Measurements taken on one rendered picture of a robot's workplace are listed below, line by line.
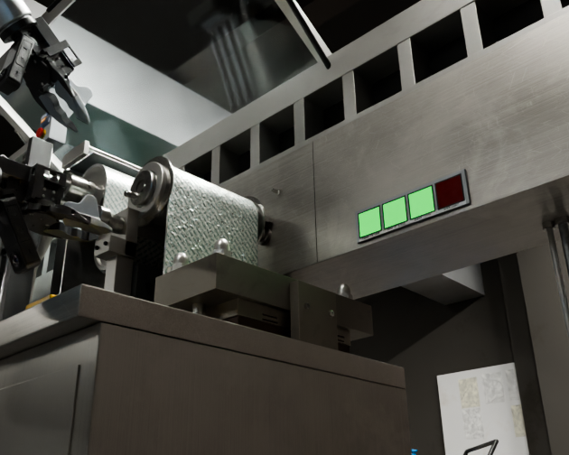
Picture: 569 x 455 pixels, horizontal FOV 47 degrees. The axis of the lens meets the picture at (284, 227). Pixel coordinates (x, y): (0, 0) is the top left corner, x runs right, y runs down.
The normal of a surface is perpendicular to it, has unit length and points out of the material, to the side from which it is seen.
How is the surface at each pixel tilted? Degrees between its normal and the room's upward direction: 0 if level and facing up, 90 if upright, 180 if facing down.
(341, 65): 90
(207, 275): 90
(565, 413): 90
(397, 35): 90
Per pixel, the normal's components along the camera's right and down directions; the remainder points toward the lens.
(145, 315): 0.72, -0.29
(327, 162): -0.69, -0.29
